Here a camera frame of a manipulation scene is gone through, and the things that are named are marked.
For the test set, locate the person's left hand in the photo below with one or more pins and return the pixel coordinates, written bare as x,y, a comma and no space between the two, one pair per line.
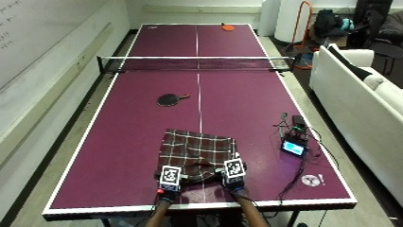
170,186

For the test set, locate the person's right hand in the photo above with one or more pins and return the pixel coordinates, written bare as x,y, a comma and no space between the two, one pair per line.
233,183

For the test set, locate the plaid brown shorts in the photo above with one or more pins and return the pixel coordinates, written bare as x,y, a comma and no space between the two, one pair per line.
197,151

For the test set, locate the white marker cube left glove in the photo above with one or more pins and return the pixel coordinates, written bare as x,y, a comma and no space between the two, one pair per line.
171,174

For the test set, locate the white marker cube glove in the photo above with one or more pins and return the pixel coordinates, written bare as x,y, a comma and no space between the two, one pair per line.
171,174
235,168

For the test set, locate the white marker cube right glove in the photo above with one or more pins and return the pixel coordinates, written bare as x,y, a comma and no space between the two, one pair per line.
235,168

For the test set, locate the black table tennis paddle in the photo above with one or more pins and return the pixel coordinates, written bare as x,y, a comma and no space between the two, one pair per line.
171,99

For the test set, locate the white sofa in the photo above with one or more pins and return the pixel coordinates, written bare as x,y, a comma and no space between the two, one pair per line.
361,107

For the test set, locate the black table tennis net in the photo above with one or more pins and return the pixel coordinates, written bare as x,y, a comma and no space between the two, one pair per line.
197,63

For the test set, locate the orange table tennis paddle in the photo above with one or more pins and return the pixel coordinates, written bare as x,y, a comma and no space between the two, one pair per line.
228,27

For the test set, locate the white cylindrical column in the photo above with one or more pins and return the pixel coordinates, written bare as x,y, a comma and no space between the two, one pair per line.
289,19

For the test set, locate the pile of dark bags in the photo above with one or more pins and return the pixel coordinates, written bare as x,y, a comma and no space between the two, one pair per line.
334,23

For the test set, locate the whiteboard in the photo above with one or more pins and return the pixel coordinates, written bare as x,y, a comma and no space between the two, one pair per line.
42,34

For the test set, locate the black chair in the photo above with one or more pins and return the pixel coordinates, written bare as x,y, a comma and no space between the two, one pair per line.
384,34

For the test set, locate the orange metal frame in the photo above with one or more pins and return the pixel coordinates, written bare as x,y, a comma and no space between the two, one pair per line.
304,30

